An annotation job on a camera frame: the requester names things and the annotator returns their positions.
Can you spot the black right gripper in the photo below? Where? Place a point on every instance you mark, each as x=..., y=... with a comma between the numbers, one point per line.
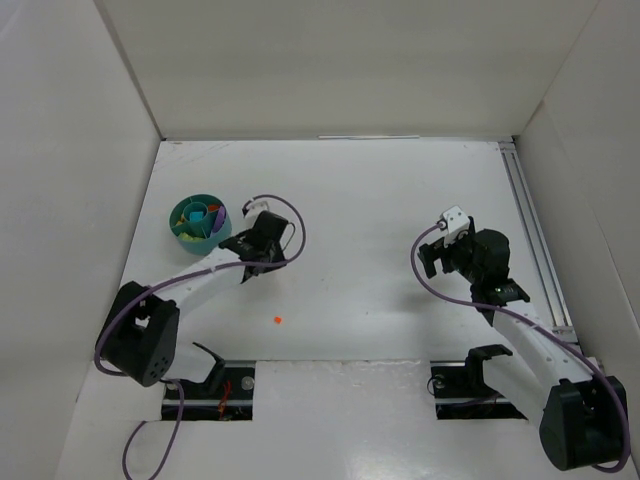
x=441, y=255

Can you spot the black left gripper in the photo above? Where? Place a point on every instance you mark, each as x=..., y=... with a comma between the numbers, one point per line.
x=252, y=251

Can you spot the teal small lego brick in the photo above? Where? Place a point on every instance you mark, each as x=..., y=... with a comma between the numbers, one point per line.
x=196, y=216

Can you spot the purple curved lego piece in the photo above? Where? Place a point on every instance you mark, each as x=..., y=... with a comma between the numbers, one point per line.
x=219, y=221

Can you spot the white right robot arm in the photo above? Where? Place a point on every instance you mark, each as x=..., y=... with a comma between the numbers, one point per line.
x=579, y=412

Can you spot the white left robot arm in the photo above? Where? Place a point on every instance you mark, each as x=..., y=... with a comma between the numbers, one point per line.
x=140, y=338

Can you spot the teal round divided container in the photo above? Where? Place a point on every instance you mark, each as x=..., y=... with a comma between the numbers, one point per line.
x=199, y=202

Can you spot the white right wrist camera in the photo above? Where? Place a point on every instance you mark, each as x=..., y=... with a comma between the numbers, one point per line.
x=454, y=223

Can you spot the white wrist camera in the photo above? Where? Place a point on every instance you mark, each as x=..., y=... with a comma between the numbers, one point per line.
x=454, y=223
x=254, y=207

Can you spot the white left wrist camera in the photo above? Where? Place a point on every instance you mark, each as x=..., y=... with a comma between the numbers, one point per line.
x=254, y=207

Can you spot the aluminium rail right side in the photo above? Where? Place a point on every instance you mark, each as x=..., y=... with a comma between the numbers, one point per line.
x=545, y=271

